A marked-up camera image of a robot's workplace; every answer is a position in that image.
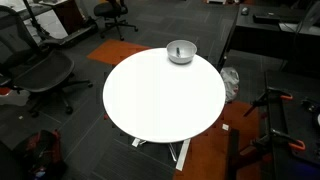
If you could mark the green marker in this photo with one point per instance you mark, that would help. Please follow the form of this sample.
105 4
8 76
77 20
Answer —
178 52

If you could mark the grey bowl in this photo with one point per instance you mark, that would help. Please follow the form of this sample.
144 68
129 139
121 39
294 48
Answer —
187 57

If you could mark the white metal table base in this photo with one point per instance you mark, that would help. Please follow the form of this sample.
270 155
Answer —
184 153

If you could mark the white plastic bag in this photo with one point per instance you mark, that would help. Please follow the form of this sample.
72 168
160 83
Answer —
230 81

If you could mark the white paper scrap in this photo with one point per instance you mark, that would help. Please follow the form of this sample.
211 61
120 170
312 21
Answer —
225 127

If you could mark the black padded office chair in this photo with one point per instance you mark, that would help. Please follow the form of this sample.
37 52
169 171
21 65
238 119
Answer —
108 9

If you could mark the black stand with base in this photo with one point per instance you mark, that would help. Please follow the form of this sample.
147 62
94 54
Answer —
71 36

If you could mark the black office desk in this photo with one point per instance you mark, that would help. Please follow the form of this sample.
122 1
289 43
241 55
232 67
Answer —
260 36

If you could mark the black mesh office chair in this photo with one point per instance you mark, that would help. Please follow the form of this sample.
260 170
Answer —
46 71

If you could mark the grey computer mouse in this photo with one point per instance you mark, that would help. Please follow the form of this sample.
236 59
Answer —
245 10

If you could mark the brown wooden cabinet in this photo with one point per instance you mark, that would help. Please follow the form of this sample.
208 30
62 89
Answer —
68 15

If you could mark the black keyboard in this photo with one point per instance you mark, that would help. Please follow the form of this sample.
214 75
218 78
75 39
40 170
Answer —
266 18

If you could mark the red and black backpack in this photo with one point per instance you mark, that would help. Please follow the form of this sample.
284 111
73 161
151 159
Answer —
41 153

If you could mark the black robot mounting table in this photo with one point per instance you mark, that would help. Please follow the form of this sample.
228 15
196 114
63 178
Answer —
293 133

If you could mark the white and red floor object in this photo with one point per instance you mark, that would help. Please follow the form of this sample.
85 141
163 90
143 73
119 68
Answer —
13 98

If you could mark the grey laptop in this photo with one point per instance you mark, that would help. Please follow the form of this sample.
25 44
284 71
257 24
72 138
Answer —
311 15

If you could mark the black upright post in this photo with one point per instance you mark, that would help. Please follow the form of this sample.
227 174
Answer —
233 153

